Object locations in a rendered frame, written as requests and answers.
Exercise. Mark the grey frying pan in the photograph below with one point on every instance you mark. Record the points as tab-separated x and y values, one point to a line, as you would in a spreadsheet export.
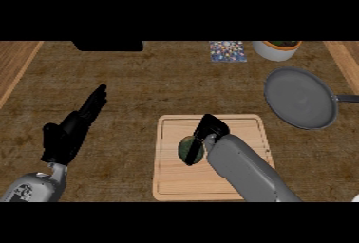
299	98

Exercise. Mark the pale wooden cutting board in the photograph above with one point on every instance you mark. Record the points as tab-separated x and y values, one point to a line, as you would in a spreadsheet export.
187	183

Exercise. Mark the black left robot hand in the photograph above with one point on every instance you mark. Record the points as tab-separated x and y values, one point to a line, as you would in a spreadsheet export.
70	133

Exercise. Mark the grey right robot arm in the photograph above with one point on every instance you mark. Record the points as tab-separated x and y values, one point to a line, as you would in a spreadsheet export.
248	171

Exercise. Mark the blue patterned box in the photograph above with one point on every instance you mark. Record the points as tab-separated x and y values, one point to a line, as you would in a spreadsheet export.
228	51

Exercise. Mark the white plant pot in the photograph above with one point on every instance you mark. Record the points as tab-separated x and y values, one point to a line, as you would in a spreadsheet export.
276	50

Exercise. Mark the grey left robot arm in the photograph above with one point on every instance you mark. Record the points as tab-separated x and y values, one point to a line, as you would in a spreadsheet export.
38	186

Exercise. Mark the black appliance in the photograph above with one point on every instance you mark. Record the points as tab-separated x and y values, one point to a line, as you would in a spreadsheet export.
109	46

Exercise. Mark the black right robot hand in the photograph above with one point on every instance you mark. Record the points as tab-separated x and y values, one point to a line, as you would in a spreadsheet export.
211	126

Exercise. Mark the green squash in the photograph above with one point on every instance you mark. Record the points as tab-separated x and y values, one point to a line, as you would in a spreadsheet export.
184	150

